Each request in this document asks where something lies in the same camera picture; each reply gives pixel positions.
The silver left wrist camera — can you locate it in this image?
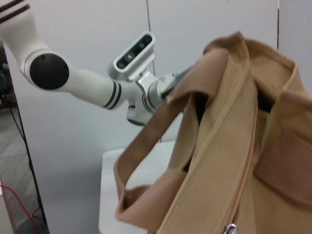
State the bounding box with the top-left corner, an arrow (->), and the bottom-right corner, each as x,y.
107,31 -> 156,81

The thick black floor cable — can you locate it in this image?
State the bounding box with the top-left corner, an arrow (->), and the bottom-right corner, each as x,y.
8,104 -> 50,234

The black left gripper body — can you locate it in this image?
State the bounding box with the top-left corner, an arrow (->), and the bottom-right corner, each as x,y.
167,67 -> 193,95

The silver metal zipper pull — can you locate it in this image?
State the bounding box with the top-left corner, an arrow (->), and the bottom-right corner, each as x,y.
225,222 -> 238,234

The thin red cable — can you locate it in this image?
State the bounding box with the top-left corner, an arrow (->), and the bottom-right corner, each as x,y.
0,184 -> 38,234

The khaki canvas food bag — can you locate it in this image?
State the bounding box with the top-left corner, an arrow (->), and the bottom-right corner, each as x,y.
114,31 -> 312,234

